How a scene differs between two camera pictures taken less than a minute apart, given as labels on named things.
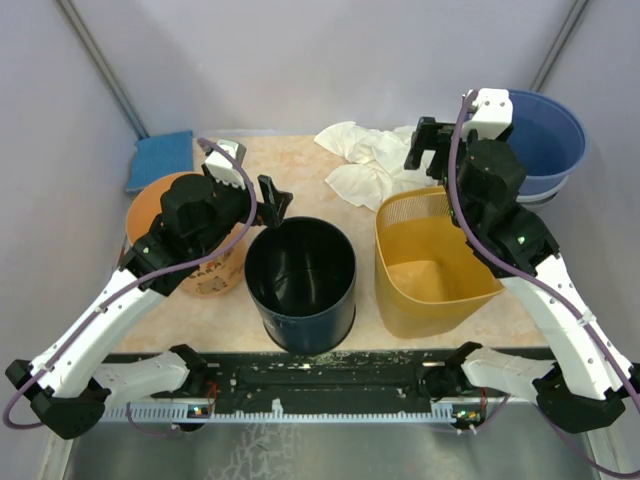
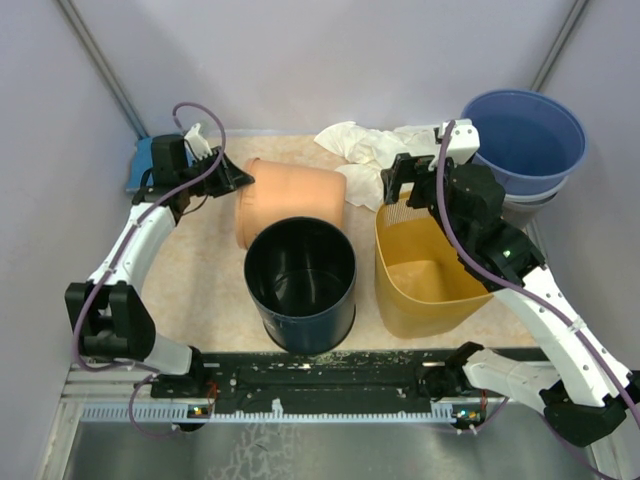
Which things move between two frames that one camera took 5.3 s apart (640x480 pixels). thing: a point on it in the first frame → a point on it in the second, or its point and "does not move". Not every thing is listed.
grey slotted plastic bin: (539, 202) does not move
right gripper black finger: (418, 141) → (411, 169)
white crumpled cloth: (376, 163) does not move
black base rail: (322, 385) does not move
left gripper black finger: (275, 202) → (233, 177)
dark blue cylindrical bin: (302, 278) does not move
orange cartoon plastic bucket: (211, 276) → (283, 190)
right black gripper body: (440, 165) → (447, 169)
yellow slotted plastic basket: (428, 279) does not move
